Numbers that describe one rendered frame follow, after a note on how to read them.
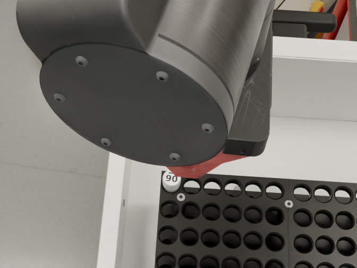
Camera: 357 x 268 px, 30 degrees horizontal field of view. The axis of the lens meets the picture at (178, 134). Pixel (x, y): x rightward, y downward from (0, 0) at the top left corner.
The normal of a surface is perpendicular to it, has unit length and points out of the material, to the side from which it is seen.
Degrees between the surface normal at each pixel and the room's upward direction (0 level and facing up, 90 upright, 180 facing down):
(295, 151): 0
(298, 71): 90
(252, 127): 7
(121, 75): 83
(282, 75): 90
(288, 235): 0
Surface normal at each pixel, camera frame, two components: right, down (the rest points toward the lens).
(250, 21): 0.87, 0.00
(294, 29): 0.03, -0.42
